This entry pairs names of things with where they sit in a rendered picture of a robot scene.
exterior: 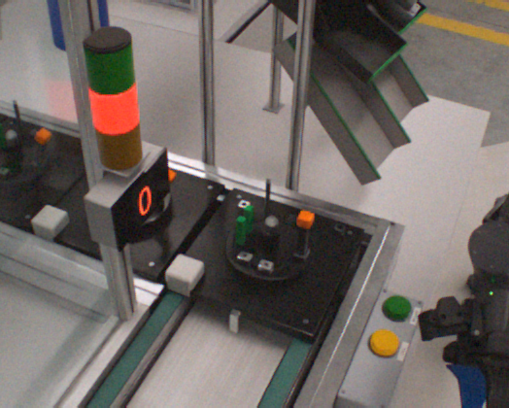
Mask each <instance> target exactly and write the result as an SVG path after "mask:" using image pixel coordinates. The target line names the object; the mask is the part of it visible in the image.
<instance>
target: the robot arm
mask: <svg viewBox="0 0 509 408"><path fill-rule="evenodd" d="M467 250H468V253H469V257H470V260H471V262H472V265H473V277H472V285H471V293H470V297H469V298H465V299H464V300H461V301H460V305H459V302H458V301H457V299H456V298H454V297H453V296H448V297H442V298H440V299H439V300H438V301H437V303H436V307H435V309H429V310H427V311H423V312H422V313H420V314H419V315H418V319H419V324H420V334H421V338H422V341H430V340H433V338H437V337H445V336H452V335H456V336H457V339H458V340H455V341H452V342H451V343H449V344H448V345H446V346H445V347H444V348H443V355H442V359H443V361H446V362H449V363H452V364H446V366H447V369H450V370H451V372H452V373H453V375H454V376H455V377H456V378H457V379H458V390H459V396H460V401H461V404H460V407H461V408H482V407H483V404H484V402H485V399H486V408H509V192H508V194H507V193H506V194H505V195H504V196H503V197H502V198H501V199H499V201H498V202H497V203H496V204H495V205H494V206H493V207H492V209H491V210H490V211H489V212H488V213H487V214H486V215H485V217H484V218H483V221H482V224H480V225H479V226H478V227H477V228H476V229H474V231H473V232H472V233H471V235H470V237H469V239H468V244H467Z"/></svg>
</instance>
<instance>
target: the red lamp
mask: <svg viewBox="0 0 509 408"><path fill-rule="evenodd" d="M89 96H90V102H91V108H92V113H93V118H94V127H95V128H96V129H98V130H100V131H102V132H104V133H107V134H122V133H126V132H127V131H129V130H131V129H133V128H134V127H135V126H136V125H137V124H138V123H139V121H140V117H139V108H138V99H137V91H136V83H135V85H134V86H133V87H132V88H130V89H129V90H128V91H126V92H124V93H121V94H118V95H102V94H99V93H94V92H93V91H91V90H90V88H89Z"/></svg>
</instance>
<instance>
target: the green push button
mask: <svg viewBox="0 0 509 408"><path fill-rule="evenodd" d="M384 310H385V312H386V313H387V314H388V315H389V316H390V317H391V318H392V319H395V320H404V319H406V318H408V317H409V316H410V314H411V310H412V305H411V303H410V301H409V300H408V299H407V298H405V297H402V296H398V295H395V296H391V297H390V298H388V299H387V300H386V302H385V306H384Z"/></svg>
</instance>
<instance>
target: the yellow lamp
mask: <svg viewBox="0 0 509 408"><path fill-rule="evenodd" d="M94 130H95V135H96V141H97V146H98V152H99V157H100V161H101V164H102V165H103V166H105V167H106V168H109V169H117V170H122V169H126V168H132V167H134V166H135V165H137V164H138V163H139V162H140V160H141V159H142V157H143V152H142V142H141V134H140V124H139V123H138V124H137V125H136V126H135V127H134V128H133V129H131V130H129V131H127V132H126V133H122V134H107V133H104V132H102V131H100V130H98V129H96V128H95V127H94Z"/></svg>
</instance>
